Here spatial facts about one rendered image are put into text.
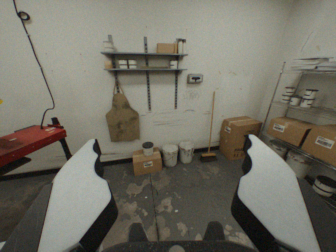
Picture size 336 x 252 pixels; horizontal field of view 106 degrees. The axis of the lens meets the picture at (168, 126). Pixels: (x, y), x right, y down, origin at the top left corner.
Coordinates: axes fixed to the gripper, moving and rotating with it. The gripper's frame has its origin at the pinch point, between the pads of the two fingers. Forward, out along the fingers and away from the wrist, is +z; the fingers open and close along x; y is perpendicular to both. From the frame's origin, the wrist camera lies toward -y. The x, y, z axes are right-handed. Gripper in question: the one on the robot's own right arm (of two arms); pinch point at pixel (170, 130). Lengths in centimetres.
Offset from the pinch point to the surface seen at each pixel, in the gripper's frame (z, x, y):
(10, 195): 106, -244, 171
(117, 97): 188, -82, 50
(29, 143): 84, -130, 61
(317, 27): 219, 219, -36
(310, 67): 172, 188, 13
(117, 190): 113, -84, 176
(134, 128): 187, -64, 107
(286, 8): 267, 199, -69
